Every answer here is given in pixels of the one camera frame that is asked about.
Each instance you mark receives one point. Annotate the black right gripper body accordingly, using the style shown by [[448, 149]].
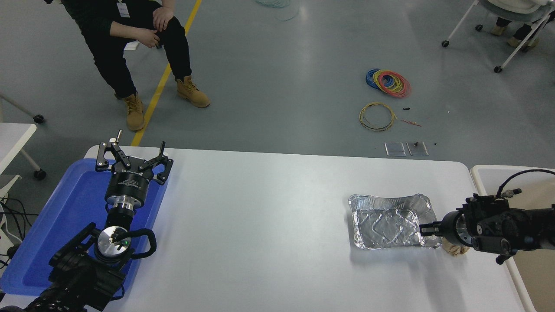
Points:
[[450, 229]]

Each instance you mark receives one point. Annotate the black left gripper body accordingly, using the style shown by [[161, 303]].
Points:
[[128, 184]]

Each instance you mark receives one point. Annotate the silver foil tray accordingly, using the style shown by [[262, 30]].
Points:
[[388, 223]]

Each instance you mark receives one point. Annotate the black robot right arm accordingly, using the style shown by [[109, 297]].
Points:
[[511, 229]]

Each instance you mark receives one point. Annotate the seated person's right forearm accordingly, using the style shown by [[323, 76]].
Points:
[[123, 29]]

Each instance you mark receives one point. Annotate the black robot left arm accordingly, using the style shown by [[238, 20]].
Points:
[[82, 277]]

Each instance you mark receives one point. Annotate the seated person's right hand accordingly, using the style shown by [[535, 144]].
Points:
[[148, 38]]

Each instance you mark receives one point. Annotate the seated person's left hand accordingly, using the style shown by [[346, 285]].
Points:
[[163, 18]]

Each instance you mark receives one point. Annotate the tan work boot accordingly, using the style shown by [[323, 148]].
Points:
[[193, 93], [134, 113]]

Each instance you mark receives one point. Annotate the blue plastic tray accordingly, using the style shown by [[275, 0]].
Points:
[[65, 216]]

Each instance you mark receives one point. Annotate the grey leg with caster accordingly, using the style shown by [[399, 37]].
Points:
[[38, 118]]

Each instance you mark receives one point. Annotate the white wheeled side table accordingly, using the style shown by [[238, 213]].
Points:
[[13, 138]]

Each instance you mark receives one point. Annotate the large pale bin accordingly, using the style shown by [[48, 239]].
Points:
[[535, 288]]

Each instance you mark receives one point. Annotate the seated person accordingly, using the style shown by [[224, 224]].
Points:
[[104, 47]]

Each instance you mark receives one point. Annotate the white name badge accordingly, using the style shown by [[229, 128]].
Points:
[[123, 8]]

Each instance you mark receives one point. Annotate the person with pale shoes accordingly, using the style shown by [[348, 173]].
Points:
[[522, 34]]

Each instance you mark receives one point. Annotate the white wheeled chair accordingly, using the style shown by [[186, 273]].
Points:
[[516, 6]]

